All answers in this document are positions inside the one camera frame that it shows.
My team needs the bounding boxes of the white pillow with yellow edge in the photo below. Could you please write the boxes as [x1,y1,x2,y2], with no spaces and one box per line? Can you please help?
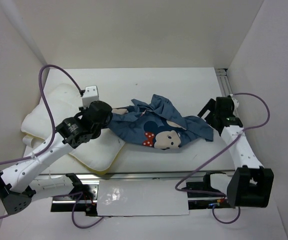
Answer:
[21,84,125,174]

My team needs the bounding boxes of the blue cartoon print pillowcase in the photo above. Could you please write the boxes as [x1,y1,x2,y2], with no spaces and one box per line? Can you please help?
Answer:
[108,94,213,150]

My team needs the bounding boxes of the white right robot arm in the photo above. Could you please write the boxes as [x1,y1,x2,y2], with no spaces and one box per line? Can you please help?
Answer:
[182,94,274,208]

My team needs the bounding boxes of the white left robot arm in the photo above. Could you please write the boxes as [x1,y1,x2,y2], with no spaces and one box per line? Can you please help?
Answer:
[0,100,113,215]

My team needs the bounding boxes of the white cover sheet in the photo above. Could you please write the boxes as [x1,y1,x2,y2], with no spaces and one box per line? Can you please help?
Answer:
[97,179,189,217]

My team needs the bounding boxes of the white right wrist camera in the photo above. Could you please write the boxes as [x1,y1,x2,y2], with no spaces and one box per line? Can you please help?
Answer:
[228,94,239,111]

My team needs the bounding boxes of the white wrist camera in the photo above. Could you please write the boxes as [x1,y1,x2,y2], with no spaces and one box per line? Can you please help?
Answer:
[80,85,99,108]
[228,94,239,111]

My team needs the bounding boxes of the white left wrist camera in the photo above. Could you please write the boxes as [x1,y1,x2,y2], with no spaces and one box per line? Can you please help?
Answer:
[80,85,99,108]

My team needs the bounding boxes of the aluminium frame rail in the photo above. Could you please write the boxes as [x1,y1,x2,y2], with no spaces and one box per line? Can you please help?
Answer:
[215,68,233,97]

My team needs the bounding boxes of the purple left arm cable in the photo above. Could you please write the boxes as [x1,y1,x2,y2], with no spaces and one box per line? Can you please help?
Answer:
[0,64,87,221]

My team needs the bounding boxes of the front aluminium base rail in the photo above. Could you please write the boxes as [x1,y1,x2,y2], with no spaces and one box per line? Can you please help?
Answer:
[51,171,220,217]

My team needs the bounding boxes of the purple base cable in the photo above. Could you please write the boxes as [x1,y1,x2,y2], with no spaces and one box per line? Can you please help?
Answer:
[71,191,109,230]

